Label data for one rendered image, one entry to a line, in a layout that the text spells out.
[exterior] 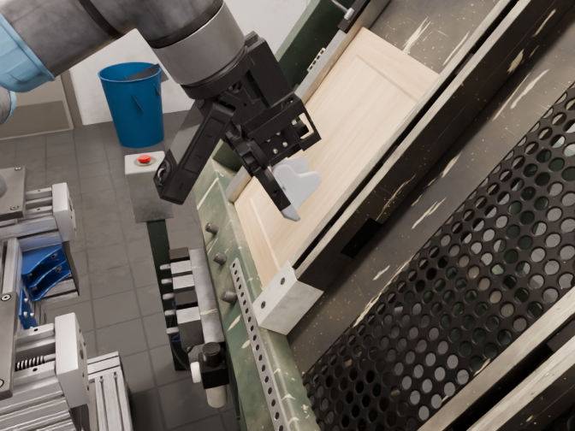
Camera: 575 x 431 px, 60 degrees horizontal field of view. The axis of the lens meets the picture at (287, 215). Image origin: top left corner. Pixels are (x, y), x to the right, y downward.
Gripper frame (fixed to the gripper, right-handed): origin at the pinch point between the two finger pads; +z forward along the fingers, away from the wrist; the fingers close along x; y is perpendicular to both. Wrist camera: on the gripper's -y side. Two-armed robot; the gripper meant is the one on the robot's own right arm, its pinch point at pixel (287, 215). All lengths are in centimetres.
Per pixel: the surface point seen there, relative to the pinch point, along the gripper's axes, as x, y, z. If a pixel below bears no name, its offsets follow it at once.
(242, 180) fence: 68, -4, 38
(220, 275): 46, -21, 43
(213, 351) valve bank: 28, -30, 44
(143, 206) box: 89, -34, 39
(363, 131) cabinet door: 38, 23, 25
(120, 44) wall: 357, -28, 67
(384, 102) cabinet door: 38, 30, 22
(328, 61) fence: 66, 30, 22
